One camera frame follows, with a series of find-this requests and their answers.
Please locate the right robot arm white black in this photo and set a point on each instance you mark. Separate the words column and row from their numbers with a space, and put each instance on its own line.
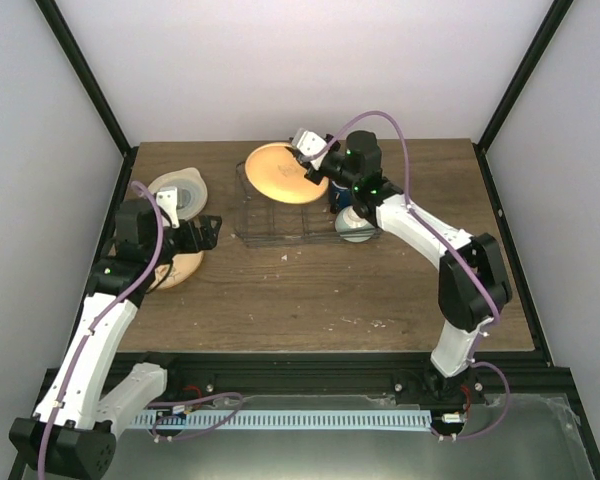
column 473, row 285

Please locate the light blue slotted cable duct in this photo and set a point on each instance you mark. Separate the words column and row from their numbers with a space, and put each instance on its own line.
column 291, row 420

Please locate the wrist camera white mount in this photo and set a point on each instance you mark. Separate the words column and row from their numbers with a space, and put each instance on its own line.
column 307, row 146
column 167, row 199

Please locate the orange plastic plate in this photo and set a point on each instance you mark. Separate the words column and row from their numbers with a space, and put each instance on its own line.
column 274, row 172

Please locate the light green patterned bowl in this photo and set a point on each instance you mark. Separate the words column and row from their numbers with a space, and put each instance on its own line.
column 353, row 228

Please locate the translucent white bowl with spout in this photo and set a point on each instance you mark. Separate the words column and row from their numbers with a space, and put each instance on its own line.
column 192, row 191

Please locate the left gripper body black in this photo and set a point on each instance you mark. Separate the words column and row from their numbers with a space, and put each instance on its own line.
column 191, row 245

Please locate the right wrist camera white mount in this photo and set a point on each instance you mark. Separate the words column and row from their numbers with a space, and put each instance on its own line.
column 307, row 146

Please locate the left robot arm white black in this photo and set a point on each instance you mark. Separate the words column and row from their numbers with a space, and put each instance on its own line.
column 74, row 430

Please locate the black wire dish rack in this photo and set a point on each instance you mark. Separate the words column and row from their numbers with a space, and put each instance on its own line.
column 262, row 222

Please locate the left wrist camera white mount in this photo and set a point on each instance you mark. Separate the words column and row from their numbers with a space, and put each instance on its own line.
column 167, row 199

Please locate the dark blue ceramic mug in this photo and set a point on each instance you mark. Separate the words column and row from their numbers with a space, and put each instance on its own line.
column 339, row 197

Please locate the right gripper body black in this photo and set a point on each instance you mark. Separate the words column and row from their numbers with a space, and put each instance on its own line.
column 310, row 175

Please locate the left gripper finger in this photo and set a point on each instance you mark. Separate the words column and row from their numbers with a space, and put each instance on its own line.
column 210, row 220
column 211, row 235

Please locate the wooden bird painted plate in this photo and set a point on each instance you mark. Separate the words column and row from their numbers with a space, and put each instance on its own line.
column 180, row 270

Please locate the black aluminium frame rail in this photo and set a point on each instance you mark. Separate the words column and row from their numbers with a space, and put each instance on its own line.
column 337, row 373

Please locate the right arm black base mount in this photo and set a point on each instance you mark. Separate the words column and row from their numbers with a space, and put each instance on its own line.
column 428, row 388

